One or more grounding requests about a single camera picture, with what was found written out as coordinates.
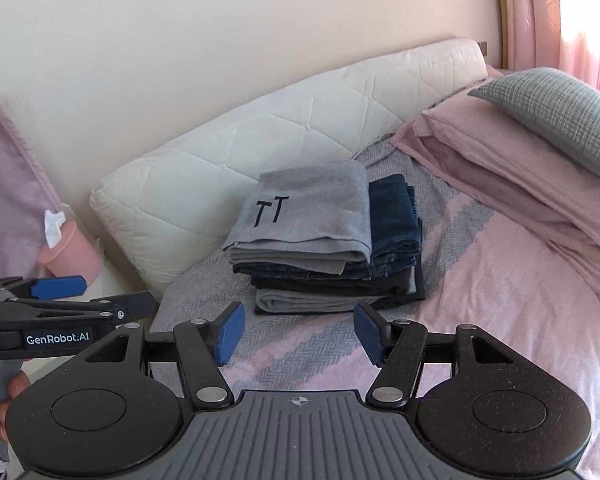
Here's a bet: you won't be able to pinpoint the folded light grey garment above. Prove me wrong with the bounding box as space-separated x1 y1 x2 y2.
254 287 396 316

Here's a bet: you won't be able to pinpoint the person's left hand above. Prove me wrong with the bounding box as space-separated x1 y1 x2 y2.
0 370 35 443

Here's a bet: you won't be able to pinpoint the folded dark grey garment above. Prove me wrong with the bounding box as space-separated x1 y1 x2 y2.
255 262 426 306

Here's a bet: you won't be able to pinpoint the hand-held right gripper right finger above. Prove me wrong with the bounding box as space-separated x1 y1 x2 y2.
354 302 531 408

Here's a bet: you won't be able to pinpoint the mauve pillow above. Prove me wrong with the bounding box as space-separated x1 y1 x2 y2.
415 140 600 311

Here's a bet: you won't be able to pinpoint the pink grey striped blanket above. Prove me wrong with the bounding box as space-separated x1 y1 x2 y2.
152 132 600 480

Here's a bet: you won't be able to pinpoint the white tissue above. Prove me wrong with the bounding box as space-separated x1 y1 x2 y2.
43 209 70 250

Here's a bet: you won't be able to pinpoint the grey green checked pillow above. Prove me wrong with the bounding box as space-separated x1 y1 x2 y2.
467 67 600 183

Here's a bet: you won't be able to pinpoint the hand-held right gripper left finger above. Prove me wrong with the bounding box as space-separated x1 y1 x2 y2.
72 302 247 408

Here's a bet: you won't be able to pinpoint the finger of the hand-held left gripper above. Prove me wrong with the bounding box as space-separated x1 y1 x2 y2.
5 290 159 325
0 275 89 306

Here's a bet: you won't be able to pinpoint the pink tissue holder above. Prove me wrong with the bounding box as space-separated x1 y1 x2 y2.
39 222 103 278

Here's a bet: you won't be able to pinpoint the white quilted headboard cushion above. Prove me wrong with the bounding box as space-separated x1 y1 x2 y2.
89 36 488 298

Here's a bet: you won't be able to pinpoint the light pink pillow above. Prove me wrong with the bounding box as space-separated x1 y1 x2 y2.
391 77 600 271

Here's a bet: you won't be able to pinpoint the folded blue jeans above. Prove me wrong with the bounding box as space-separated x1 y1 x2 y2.
250 174 423 281

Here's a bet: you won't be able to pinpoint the pink curtain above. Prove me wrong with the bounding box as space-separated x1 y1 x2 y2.
497 0 600 96

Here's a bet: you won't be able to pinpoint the mauve cloth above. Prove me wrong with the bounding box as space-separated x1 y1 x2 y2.
0 85 66 281

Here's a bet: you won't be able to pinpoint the wooden window trim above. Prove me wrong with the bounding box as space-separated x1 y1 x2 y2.
494 0 512 68

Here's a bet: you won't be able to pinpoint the grey sweatshirt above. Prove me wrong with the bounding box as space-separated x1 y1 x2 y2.
223 160 372 277

